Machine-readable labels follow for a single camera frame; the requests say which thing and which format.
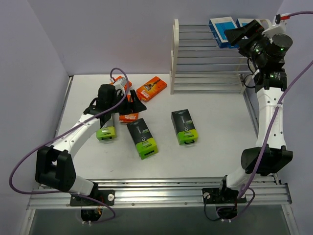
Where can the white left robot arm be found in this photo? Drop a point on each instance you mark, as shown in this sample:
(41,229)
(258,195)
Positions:
(54,163)

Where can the orange Gillette razor box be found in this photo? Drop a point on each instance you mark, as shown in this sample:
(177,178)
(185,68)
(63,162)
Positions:
(151,88)
(121,82)
(129,117)

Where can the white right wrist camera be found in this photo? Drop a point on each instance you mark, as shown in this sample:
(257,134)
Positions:
(278,26)

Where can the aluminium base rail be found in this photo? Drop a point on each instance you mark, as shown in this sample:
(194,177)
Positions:
(186,192)

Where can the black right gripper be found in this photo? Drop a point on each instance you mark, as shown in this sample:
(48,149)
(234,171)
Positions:
(247,37)

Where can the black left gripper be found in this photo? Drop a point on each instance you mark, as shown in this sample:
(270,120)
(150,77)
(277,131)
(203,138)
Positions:
(126,105)

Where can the cream metal wire shelf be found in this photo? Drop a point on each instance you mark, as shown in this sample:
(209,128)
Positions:
(198,65)

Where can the blue white Harry's razor box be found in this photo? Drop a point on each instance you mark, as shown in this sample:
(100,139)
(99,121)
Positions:
(218,26)

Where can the black green razor box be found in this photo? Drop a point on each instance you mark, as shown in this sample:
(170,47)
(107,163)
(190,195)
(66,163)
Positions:
(107,132)
(184,127)
(144,142)

